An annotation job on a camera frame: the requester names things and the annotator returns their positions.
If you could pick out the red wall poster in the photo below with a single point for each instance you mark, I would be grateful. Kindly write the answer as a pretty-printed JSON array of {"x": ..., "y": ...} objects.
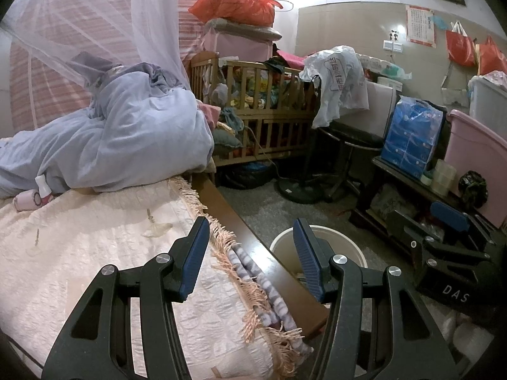
[{"x": 420, "y": 23}]

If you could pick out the blue tissue pack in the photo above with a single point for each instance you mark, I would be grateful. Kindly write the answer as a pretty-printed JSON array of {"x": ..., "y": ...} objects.
[{"x": 412, "y": 138}]

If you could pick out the pink storage box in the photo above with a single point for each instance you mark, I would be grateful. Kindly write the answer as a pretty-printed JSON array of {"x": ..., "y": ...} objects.
[{"x": 237, "y": 47}]

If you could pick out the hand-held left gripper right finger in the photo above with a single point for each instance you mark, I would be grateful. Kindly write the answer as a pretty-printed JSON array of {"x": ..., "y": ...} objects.
[{"x": 309, "y": 261}]

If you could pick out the wooden bed frame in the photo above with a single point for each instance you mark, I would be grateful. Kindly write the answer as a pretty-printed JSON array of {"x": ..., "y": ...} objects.
[{"x": 245, "y": 237}]

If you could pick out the pink plastic tub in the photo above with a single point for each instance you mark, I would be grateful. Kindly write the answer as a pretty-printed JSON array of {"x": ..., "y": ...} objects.
[{"x": 479, "y": 154}]

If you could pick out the clear plastic containers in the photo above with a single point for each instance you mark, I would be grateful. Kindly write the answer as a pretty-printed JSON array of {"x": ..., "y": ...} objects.
[{"x": 443, "y": 176}]

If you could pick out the pink thermos bottle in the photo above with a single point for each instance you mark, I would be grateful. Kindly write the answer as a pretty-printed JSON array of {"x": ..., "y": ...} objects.
[{"x": 25, "y": 200}]

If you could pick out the green pillow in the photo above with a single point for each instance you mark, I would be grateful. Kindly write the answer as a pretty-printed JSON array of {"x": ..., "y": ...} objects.
[{"x": 227, "y": 138}]

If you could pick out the black cloth ball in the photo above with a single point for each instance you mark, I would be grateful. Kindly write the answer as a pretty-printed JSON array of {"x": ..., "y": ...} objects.
[{"x": 473, "y": 188}]

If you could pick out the grey cushion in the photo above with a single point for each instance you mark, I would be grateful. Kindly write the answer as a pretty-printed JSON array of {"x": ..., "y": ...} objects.
[{"x": 241, "y": 29}]

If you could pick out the white bottle with pink label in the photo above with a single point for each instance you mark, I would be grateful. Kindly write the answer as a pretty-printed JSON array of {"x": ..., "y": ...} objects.
[{"x": 43, "y": 190}]

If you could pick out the white mosquito net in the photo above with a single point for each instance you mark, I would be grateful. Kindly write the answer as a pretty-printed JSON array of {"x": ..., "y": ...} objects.
[{"x": 99, "y": 16}]

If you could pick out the wooden crib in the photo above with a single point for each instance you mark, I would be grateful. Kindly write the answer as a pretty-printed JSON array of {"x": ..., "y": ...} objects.
[{"x": 257, "y": 120}]

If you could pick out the peach fringed bedspread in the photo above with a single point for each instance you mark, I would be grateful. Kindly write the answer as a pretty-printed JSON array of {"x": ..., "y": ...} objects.
[{"x": 99, "y": 237}]

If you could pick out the printed plastic bag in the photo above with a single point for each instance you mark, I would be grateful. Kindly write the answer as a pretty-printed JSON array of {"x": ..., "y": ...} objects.
[{"x": 390, "y": 202}]

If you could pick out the red tote bag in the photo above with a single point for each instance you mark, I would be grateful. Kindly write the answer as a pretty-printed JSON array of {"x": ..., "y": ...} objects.
[
  {"x": 493, "y": 57},
  {"x": 459, "y": 45}
]

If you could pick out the white storage box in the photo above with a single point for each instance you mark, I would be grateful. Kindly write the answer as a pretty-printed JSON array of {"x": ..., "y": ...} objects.
[{"x": 489, "y": 95}]

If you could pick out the white trash bin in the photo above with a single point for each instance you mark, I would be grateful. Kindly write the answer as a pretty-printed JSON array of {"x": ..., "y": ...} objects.
[{"x": 285, "y": 245}]

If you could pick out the black stool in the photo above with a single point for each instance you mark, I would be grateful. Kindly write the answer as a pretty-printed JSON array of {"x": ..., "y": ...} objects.
[{"x": 348, "y": 134}]

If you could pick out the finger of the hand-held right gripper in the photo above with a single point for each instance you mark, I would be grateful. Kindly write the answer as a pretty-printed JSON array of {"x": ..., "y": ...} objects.
[{"x": 449, "y": 215}]

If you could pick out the white wall switch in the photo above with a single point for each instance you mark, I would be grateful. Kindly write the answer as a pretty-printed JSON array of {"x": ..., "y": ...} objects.
[{"x": 393, "y": 45}]

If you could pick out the light blue quilt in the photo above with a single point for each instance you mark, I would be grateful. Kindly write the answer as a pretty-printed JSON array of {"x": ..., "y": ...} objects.
[{"x": 138, "y": 138}]

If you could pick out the black bag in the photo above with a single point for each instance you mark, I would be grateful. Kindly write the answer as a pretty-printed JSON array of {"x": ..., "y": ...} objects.
[{"x": 245, "y": 174}]

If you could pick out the red plastic bag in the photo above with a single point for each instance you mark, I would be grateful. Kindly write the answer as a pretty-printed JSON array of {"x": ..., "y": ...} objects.
[{"x": 237, "y": 6}]

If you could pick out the black fan base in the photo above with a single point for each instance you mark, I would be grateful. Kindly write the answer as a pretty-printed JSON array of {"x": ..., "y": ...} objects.
[{"x": 305, "y": 192}]

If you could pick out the white garment on chair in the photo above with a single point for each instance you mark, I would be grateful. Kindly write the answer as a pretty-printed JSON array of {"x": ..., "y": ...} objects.
[{"x": 336, "y": 83}]

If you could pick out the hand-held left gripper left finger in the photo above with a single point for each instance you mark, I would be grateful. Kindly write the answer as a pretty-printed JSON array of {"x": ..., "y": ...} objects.
[{"x": 194, "y": 261}]

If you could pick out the dark low shelf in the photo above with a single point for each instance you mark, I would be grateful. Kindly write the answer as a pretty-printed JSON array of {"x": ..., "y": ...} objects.
[{"x": 400, "y": 174}]

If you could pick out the small green jar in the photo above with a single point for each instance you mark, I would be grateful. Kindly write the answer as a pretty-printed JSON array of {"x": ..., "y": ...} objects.
[{"x": 426, "y": 178}]

